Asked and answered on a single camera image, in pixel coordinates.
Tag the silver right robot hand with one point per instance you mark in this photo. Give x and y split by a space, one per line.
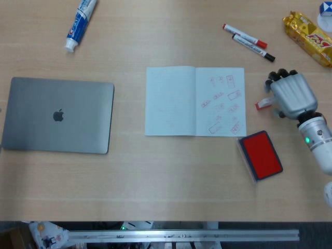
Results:
293 93

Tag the small red white stamp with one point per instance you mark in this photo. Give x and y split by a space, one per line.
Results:
260 105

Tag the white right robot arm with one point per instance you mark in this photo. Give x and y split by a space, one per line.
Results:
319 145

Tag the open white lined notebook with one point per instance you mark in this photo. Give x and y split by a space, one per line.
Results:
168 103

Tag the black cap whiteboard marker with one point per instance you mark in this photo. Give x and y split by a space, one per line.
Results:
255 49

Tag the gold snack packet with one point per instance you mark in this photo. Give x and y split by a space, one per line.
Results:
308 36

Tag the red ink pad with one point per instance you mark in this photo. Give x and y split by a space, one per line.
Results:
262 155

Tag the red cap whiteboard marker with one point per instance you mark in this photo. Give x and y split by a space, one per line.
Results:
243 35

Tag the white round disc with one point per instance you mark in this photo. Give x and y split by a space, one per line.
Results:
325 24

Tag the blue white cube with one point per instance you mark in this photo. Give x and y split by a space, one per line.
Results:
326 9

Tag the blue white toothpaste tube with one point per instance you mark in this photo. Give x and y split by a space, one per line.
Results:
79 23

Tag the grey closed laptop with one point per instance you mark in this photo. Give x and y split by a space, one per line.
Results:
59 129

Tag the printed white plastic bag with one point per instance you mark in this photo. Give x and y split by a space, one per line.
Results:
46 233

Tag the brown cardboard box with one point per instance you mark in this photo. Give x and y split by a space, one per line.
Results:
13 238

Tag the aluminium rail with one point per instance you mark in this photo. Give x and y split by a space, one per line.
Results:
181 234

